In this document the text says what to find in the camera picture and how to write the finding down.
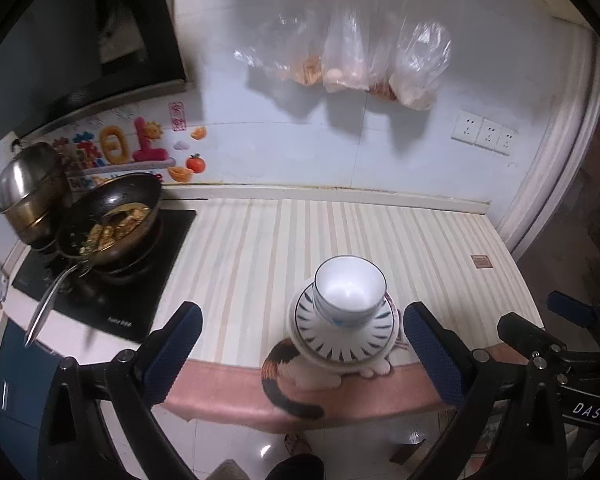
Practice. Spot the black range hood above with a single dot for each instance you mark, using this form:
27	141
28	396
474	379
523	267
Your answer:
55	50

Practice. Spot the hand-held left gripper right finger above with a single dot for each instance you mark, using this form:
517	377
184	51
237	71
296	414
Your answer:
432	355

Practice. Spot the gold ingot wall sticker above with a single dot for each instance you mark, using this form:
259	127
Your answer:
180	175

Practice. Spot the white pink floral plate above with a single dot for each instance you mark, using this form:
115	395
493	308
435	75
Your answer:
290	327

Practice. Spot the brass coloured cooking pot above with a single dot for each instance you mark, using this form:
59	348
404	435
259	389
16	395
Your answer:
35	222

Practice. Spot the black induction cooktop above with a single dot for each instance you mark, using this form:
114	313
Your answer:
130	305

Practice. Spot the person's leg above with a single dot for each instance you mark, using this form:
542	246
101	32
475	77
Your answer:
297	467

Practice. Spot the letter banner wall sticker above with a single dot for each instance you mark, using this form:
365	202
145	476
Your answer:
130	169

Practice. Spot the small brown square tag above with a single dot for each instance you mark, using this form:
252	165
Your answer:
481	262

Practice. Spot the orange slice wall sticker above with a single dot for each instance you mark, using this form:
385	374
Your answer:
198	133

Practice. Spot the clear plastic bag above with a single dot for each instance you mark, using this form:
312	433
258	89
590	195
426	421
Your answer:
290	55
382	80
347	55
422	70

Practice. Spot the dark frying pan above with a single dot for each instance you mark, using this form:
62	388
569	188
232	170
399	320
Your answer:
130	195

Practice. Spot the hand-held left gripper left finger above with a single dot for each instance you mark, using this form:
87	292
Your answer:
172	355

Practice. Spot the blue cabinet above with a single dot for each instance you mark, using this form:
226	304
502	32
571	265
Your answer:
15	385

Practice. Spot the cloud wall sticker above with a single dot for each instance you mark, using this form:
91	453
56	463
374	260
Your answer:
181	145

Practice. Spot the colourful character wall sticker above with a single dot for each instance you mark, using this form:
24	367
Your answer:
86	152

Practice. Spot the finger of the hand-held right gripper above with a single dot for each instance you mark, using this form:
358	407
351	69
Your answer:
572	307
530	337

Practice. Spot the orange fruit wall sticker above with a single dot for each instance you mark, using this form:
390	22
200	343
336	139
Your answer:
195	163

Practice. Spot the steel pot lid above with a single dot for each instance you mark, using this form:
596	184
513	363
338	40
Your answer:
25	175

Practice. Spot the cooked food in pan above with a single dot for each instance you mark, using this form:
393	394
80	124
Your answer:
115	230

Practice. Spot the yellow numeral wall sticker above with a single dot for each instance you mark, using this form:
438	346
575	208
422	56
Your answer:
114	145

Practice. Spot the white wall socket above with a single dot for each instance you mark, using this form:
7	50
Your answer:
466	127
489	135
506	142

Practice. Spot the striped cat print table mat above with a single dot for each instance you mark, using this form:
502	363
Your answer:
260	260

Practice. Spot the pink numeral wall sticker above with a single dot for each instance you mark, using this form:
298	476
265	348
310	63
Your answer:
147	147

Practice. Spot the red paper wall sticker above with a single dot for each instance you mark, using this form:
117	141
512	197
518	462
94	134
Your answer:
177	116

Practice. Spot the striped slipper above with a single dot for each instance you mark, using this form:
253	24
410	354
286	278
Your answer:
297	444

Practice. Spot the white blue dotted bowl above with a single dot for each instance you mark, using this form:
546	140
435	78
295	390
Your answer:
345	290

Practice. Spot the white blue leaf pattern plate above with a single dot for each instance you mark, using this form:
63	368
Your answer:
365	345

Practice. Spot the white door frame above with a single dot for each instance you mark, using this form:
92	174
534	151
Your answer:
555	160

